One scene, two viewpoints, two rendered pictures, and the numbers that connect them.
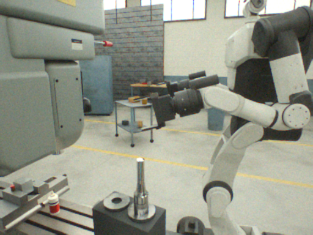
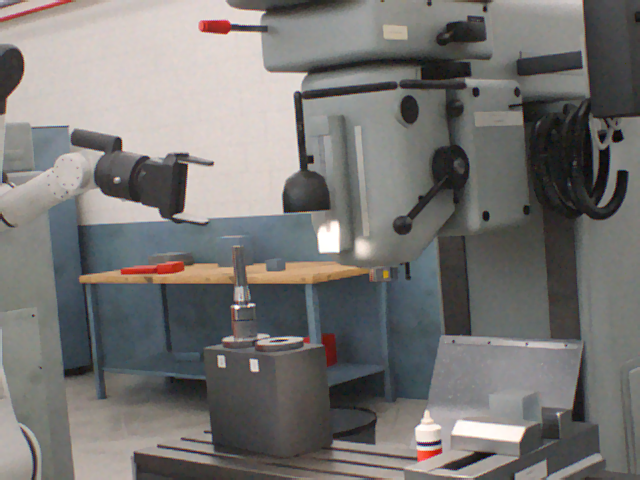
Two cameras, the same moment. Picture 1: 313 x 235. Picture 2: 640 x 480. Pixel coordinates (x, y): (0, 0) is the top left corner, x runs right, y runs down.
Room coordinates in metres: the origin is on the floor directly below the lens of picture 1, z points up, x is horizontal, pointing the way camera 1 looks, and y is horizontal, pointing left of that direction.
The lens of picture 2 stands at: (2.56, 0.92, 1.46)
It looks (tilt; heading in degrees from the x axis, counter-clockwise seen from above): 3 degrees down; 200
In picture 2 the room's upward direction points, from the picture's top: 5 degrees counter-clockwise
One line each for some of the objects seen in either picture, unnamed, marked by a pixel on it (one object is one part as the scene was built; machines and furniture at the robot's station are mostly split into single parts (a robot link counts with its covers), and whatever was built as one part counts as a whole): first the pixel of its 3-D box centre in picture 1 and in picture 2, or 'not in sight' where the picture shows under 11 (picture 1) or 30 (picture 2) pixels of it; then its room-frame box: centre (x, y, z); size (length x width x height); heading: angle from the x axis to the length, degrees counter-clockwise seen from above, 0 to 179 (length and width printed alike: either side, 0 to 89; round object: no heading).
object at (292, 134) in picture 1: (264, 121); not in sight; (0.92, -0.50, 1.37); 0.28 x 0.13 x 0.18; 80
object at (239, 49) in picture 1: (264, 60); not in sight; (0.93, -0.47, 1.63); 0.34 x 0.30 x 0.36; 171
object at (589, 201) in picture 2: not in sight; (563, 160); (0.59, 0.66, 1.45); 0.18 x 0.16 x 0.21; 159
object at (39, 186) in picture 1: (35, 184); (495, 435); (0.91, 0.57, 1.05); 0.12 x 0.06 x 0.04; 66
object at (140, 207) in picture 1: (141, 202); (244, 324); (0.59, 0.04, 1.19); 0.05 x 0.05 x 0.05
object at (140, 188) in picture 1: (140, 176); (240, 275); (0.59, 0.04, 1.28); 0.03 x 0.03 x 0.11
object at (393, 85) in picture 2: not in sight; (353, 89); (0.96, 0.41, 1.58); 0.17 x 0.01 x 0.01; 84
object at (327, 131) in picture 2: not in sight; (331, 183); (0.87, 0.33, 1.45); 0.04 x 0.04 x 0.21; 69
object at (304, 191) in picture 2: (82, 104); (305, 190); (0.95, 0.32, 1.44); 0.07 x 0.07 x 0.06
